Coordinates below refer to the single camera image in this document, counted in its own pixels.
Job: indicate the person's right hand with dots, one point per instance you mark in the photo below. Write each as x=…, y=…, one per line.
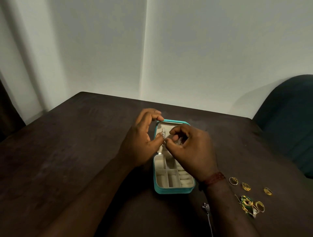
x=198, y=156

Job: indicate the person's left hand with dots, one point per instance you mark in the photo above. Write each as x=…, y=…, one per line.
x=137, y=146

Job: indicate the teal jewelry box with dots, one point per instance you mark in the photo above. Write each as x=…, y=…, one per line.
x=171, y=190

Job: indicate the green and gold earring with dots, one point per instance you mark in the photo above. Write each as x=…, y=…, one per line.
x=245, y=199

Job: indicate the gold flower earring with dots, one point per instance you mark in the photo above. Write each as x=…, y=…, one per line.
x=244, y=210

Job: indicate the triangular gold earring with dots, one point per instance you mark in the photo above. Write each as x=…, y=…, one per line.
x=254, y=214

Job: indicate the person's left forearm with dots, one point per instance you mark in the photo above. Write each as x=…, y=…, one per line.
x=85, y=207

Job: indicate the person's right forearm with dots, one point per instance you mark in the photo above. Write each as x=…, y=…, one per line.
x=227, y=214

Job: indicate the red thread wristband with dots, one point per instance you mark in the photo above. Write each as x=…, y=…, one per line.
x=212, y=179

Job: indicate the dark brown curtain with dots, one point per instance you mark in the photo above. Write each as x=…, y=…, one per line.
x=9, y=117

